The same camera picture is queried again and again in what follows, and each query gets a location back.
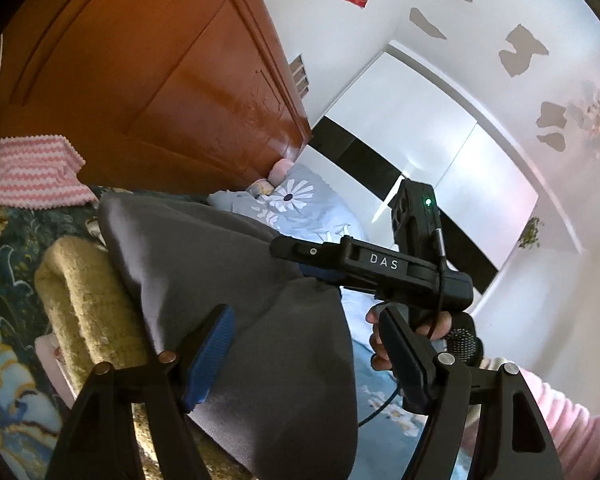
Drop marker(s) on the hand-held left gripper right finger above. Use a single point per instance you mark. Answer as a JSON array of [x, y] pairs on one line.
[[405, 355]]

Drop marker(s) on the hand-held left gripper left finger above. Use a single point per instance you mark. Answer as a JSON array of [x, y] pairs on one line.
[[212, 355]]

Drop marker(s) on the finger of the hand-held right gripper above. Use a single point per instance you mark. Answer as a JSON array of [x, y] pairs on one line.
[[305, 252]]

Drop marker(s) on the dark grey garment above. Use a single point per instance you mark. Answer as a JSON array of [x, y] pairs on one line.
[[205, 260]]

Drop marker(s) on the person's right forearm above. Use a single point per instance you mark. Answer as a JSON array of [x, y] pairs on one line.
[[575, 420]]

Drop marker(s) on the person's right hand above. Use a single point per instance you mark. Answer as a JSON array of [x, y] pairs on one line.
[[462, 342]]

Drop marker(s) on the blue daisy print quilt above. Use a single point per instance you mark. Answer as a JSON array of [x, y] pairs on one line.
[[300, 205]]

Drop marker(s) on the pink pillow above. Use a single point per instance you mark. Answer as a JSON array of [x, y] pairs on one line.
[[281, 169]]

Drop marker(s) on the green potted plant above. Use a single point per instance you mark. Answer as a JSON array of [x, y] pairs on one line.
[[530, 235]]

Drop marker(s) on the white wardrobe with black stripe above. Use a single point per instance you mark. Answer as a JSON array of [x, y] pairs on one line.
[[455, 140]]

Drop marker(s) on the pink folded garment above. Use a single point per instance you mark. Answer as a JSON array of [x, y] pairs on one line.
[[50, 360]]

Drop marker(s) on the wooden headboard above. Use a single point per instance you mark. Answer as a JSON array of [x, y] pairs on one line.
[[155, 60]]

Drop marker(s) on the ceiling lamp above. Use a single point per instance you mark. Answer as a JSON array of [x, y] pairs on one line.
[[597, 120]]

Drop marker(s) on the pink white striped cloth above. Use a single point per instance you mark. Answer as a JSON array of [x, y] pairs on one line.
[[35, 170]]

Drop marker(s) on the grey wall switch panel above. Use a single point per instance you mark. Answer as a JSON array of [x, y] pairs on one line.
[[300, 74]]

